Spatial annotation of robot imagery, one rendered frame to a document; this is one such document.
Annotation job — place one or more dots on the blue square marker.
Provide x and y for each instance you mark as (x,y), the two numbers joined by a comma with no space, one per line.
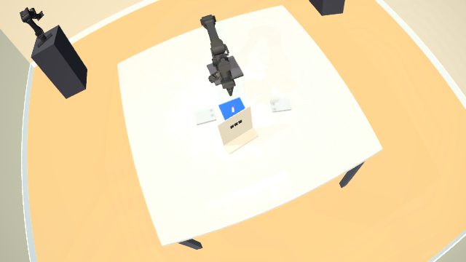
(226,108)

